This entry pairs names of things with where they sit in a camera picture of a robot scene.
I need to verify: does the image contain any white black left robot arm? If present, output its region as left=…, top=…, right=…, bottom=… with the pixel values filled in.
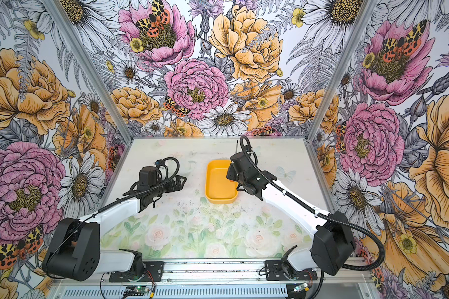
left=41, top=175, right=187, bottom=282

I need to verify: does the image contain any yellow plastic bin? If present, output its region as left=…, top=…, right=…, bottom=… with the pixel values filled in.
left=205, top=159, right=238, bottom=204

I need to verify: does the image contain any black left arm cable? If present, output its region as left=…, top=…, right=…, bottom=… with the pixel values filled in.
left=97, top=156, right=181, bottom=221

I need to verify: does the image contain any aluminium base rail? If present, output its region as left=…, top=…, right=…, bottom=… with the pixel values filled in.
left=48, top=258, right=380, bottom=299

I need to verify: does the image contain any black corrugated right cable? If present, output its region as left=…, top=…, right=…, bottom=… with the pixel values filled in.
left=239, top=135, right=386, bottom=272

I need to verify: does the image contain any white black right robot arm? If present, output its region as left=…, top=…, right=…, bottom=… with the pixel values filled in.
left=226, top=152, right=355, bottom=275

